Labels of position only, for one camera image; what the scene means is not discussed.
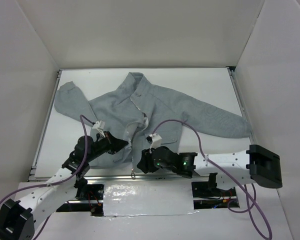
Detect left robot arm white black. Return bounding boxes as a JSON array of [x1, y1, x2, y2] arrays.
[[0, 131, 128, 240]]

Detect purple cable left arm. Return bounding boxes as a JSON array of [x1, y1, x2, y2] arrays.
[[0, 114, 98, 236]]

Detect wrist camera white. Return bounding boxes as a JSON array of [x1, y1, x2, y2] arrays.
[[146, 133, 162, 149], [92, 120, 106, 132]]

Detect grey zip-up jacket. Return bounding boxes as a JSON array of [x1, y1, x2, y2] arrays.
[[54, 72, 251, 169]]

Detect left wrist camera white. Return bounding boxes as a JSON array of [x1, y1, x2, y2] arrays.
[[92, 120, 106, 132]]

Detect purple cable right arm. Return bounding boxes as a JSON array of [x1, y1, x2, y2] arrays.
[[152, 119, 273, 240]]

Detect white foil-taped panel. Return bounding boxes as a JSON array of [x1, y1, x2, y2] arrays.
[[103, 179, 196, 217]]

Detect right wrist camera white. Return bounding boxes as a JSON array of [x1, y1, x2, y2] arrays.
[[146, 133, 162, 149]]

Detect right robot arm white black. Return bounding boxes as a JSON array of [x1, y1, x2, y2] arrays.
[[137, 144, 283, 196]]

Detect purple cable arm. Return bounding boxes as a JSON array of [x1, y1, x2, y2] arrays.
[[152, 119, 273, 240], [0, 114, 98, 236]]

